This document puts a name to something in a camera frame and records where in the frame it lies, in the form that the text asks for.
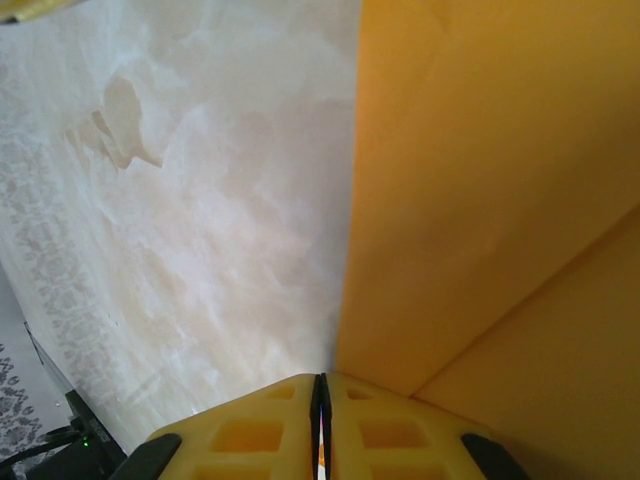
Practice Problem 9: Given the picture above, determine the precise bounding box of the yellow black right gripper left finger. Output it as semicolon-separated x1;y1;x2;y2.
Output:
114;372;322;480

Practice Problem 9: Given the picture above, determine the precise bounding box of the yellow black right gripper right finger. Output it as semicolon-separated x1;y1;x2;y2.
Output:
322;372;532;480

